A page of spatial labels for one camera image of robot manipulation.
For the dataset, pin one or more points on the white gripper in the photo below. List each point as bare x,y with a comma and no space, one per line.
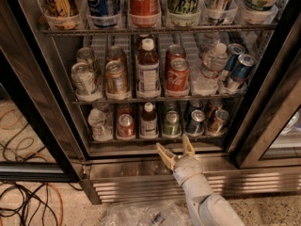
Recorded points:
187,169

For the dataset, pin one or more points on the green soda can front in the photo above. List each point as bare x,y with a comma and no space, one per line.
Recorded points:
171,127

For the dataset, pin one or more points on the green soda can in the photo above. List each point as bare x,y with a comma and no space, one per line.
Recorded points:
171,127
170,106

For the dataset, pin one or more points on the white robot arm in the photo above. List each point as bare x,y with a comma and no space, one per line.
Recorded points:
205,207

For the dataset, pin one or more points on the blue can bottom shelf front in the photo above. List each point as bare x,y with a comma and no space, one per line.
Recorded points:
195,121

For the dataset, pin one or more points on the brown tea bottle bottom shelf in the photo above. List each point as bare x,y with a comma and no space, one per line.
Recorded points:
148,121

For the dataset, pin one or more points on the brown tea bottle shelf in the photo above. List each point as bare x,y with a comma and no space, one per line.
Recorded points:
148,77
148,121

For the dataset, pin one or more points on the bronze can bottom shelf front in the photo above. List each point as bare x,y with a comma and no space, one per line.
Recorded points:
217,122

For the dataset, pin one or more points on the bronze can shelf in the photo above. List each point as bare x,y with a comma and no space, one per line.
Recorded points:
213,104
217,122

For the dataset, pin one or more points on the green soda can rear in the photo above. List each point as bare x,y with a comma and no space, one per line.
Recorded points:
170,106

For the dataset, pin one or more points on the blue can bottom shelf rear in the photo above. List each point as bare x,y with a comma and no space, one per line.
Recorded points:
192,105

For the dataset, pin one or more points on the red can bottom shelf front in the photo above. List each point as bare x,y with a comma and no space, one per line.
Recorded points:
126,125

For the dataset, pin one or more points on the bronze can bottom shelf rear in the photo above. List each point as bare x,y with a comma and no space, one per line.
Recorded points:
213,104

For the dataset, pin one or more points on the red can bottom shelf rear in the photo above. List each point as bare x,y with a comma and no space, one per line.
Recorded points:
125,109

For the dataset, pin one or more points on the clear water bottle middle shelf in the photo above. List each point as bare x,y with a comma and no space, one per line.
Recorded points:
213,63

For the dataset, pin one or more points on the clear water bottle shelf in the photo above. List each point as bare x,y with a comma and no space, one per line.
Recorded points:
213,63
100,120

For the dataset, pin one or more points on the red cola can front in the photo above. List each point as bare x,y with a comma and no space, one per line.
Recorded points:
177,77

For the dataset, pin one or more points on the brown tea bottle middle shelf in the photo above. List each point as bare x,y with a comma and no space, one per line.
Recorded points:
148,77

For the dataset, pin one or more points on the clear water bottle bottom shelf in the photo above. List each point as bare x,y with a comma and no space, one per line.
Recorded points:
100,120

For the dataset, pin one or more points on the right glass fridge door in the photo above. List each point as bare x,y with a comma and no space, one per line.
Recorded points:
271,100

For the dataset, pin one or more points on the glass fridge door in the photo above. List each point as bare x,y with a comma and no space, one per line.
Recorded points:
271,100
39,139

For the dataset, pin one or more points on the steel fridge cabinet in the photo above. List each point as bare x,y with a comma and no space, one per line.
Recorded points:
132,171

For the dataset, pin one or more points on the red cola can rear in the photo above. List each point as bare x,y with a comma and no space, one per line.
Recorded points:
175,51

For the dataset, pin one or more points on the orange can middle shelf front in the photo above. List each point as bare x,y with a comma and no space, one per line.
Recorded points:
116,80

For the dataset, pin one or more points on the orange can shelf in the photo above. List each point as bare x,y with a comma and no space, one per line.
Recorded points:
116,53
116,80

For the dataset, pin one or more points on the blue energy can front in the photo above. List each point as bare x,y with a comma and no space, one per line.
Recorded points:
241,71

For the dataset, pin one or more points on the blue energy can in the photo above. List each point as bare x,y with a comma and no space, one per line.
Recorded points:
241,71
233,52

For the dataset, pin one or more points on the blue energy can rear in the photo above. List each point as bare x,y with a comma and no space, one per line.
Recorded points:
233,52

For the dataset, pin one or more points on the orange can middle shelf rear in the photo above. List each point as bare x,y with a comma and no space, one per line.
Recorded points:
116,53

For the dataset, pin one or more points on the silver can middle shelf front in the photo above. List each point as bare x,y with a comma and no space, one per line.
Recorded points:
87,88

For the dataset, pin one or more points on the silver can shelf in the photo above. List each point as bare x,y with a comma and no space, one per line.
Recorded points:
87,88
86,54

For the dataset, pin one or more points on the silver can middle shelf rear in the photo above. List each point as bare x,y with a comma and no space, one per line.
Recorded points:
86,54

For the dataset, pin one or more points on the left glass fridge door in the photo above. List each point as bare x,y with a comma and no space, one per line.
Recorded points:
39,139

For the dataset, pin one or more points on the red cola can top shelf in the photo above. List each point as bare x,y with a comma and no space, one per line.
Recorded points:
144,12

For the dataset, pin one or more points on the blue red can top shelf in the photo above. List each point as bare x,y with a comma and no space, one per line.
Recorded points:
215,9

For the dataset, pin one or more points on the blue pepsi can top shelf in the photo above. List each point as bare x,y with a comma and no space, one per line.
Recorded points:
104,13

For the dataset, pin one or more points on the yellow can top shelf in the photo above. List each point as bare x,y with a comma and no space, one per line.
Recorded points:
62,12

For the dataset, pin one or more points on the clear plastic bin of bottles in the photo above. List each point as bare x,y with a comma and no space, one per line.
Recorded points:
155,213

